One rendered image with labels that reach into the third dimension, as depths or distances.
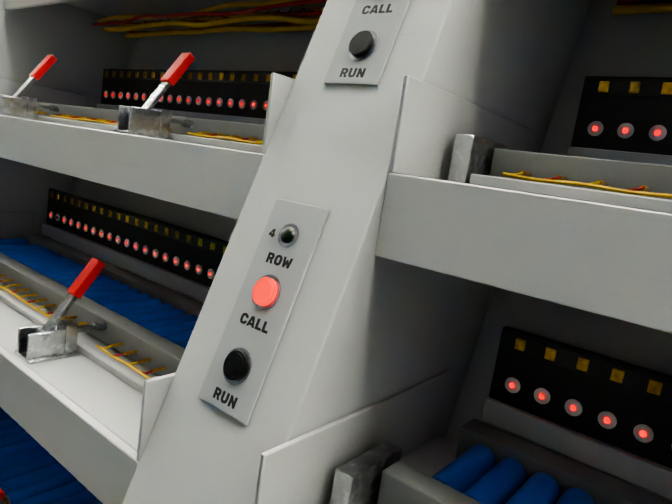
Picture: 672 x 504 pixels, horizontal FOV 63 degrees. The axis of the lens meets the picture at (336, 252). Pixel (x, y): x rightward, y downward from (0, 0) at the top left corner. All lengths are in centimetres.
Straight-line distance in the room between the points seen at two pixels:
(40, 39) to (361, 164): 70
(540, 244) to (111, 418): 29
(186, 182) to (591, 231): 27
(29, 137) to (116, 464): 37
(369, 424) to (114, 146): 31
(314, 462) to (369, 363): 6
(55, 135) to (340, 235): 36
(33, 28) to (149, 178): 52
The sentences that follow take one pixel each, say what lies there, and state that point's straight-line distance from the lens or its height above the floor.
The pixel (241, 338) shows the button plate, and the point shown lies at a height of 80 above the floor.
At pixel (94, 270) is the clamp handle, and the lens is 50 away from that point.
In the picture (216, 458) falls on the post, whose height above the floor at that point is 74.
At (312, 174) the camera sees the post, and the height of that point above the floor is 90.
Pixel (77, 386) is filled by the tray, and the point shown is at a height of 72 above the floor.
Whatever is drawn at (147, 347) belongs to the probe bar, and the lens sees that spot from 47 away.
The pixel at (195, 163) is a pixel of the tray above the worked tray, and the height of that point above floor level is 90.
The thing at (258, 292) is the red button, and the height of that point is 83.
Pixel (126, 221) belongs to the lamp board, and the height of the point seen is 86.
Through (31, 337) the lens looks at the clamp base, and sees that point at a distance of 49.
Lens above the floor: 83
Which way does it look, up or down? 7 degrees up
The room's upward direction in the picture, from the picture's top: 21 degrees clockwise
